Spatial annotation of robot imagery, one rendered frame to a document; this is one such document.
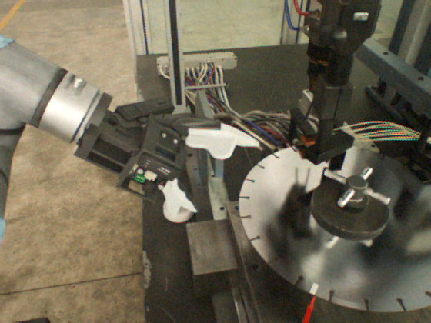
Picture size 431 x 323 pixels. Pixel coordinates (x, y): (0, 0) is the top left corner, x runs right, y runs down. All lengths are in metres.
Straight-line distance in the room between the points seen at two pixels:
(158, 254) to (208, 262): 0.14
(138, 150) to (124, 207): 1.50
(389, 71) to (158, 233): 0.58
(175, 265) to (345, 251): 0.34
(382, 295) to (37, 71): 0.47
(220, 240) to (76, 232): 1.27
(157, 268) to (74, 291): 0.97
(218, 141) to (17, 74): 0.23
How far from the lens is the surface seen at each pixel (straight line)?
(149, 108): 0.49
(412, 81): 0.77
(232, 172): 0.90
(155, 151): 0.42
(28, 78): 0.42
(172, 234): 0.78
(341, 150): 0.60
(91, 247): 1.79
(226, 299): 0.68
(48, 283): 1.73
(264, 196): 0.57
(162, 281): 0.71
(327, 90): 0.50
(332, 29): 0.41
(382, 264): 0.53
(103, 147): 0.42
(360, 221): 0.55
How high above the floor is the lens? 1.35
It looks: 39 degrees down
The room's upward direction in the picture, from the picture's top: straight up
